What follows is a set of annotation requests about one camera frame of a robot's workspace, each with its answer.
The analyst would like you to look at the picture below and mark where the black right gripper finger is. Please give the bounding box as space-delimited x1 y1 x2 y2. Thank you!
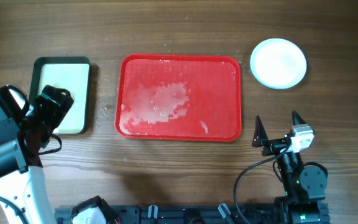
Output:
291 110 306 126
252 116 269 147

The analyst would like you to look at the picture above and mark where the white plate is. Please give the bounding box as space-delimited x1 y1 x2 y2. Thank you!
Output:
249 38 307 90

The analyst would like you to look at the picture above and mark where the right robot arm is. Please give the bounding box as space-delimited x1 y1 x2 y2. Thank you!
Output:
252 111 330 223

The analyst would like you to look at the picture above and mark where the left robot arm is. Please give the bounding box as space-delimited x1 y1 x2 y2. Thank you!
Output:
0 85 74 223

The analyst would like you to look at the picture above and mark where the black water basin tray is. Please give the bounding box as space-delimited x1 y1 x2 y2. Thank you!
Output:
29 56 91 134

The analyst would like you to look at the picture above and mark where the red plastic tray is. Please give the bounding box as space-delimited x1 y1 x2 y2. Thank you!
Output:
114 54 242 142

